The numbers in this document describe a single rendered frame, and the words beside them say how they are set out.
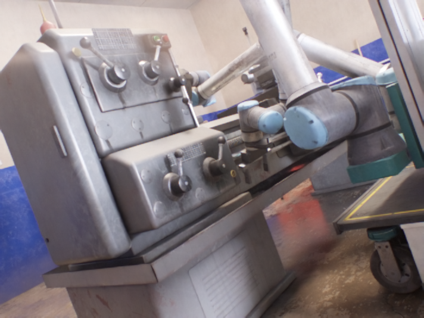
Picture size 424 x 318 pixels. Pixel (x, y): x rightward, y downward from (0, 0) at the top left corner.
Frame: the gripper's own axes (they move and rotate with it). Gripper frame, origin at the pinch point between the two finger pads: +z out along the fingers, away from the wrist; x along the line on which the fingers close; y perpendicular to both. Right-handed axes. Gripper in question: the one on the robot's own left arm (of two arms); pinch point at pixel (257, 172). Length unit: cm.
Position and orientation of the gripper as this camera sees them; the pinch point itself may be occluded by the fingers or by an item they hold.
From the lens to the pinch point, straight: 175.9
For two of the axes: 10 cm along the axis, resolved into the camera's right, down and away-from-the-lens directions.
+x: -7.2, 4.1, -5.6
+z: 1.9, 8.9, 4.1
